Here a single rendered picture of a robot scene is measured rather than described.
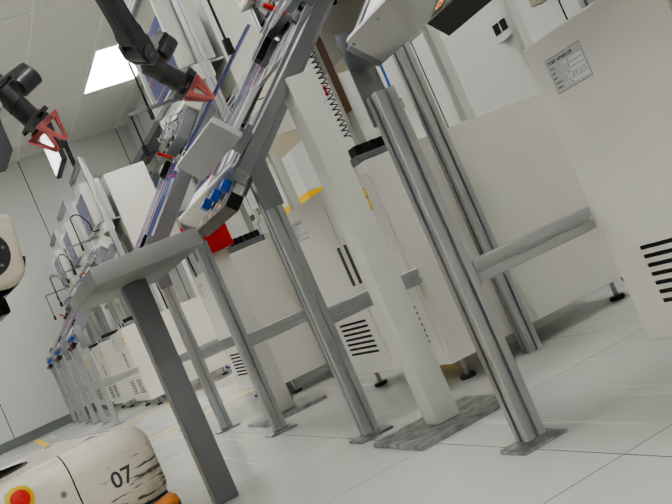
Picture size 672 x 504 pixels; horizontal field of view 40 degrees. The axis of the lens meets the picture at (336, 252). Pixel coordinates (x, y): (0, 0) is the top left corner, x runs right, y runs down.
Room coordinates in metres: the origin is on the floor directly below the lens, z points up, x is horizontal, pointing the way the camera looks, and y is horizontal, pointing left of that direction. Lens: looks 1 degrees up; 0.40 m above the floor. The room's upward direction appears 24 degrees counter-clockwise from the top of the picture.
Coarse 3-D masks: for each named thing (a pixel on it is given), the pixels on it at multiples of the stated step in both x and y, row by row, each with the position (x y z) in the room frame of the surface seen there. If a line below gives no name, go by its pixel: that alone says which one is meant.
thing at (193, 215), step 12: (228, 168) 2.23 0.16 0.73; (216, 180) 2.35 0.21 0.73; (240, 180) 2.28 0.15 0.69; (204, 192) 2.48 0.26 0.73; (228, 192) 2.41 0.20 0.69; (240, 192) 2.37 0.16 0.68; (192, 204) 2.63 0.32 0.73; (216, 204) 2.54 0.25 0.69; (180, 216) 2.81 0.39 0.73; (192, 216) 2.73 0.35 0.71; (204, 216) 2.69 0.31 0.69
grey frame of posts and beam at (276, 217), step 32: (416, 64) 2.38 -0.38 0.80; (416, 96) 2.37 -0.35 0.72; (448, 160) 2.36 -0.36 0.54; (288, 224) 2.18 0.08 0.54; (480, 224) 2.38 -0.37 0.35; (288, 256) 2.17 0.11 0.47; (224, 288) 2.87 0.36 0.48; (512, 288) 2.37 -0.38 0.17; (320, 320) 2.18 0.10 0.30; (512, 320) 2.39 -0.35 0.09; (256, 384) 2.86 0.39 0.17; (352, 384) 2.19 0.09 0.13; (352, 416) 2.20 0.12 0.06
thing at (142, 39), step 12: (96, 0) 2.31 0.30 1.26; (108, 0) 2.30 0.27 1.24; (120, 0) 2.33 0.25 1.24; (108, 12) 2.32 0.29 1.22; (120, 12) 2.33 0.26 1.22; (120, 24) 2.35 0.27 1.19; (132, 24) 2.37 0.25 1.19; (120, 36) 2.38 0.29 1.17; (132, 36) 2.37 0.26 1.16; (144, 36) 2.41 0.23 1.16; (120, 48) 2.42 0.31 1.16; (132, 48) 2.41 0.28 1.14; (132, 60) 2.44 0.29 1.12; (144, 60) 2.42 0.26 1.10
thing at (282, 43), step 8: (288, 24) 2.64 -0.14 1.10; (288, 32) 2.52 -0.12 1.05; (280, 40) 2.63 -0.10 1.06; (288, 40) 2.46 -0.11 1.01; (280, 48) 2.53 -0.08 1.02; (272, 56) 2.64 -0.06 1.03; (280, 56) 2.46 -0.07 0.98; (272, 64) 2.55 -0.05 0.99; (264, 72) 2.63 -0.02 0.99; (272, 72) 2.54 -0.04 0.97; (264, 80) 2.61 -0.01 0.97
